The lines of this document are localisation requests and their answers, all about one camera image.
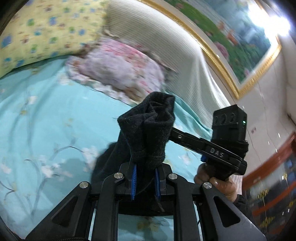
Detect person's right hand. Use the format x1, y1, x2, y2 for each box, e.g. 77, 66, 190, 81
194, 163, 237, 202

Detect turquoise floral bed sheet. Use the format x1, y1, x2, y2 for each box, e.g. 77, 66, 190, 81
0, 54, 213, 241

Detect gold framed landscape painting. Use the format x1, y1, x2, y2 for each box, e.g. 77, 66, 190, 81
144, 1, 281, 99

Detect beige striped headboard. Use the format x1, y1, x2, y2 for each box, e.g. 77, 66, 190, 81
107, 1, 233, 128

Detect yellow cartoon print pillow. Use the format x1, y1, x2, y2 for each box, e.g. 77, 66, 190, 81
1, 0, 109, 76

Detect wooden glass cabinet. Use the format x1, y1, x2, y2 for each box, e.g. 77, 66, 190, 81
242, 133, 295, 240

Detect pink floral ruffled pillow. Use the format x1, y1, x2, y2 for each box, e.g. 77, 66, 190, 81
66, 37, 178, 105

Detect black knit pants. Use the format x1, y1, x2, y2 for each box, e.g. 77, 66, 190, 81
90, 92, 175, 216

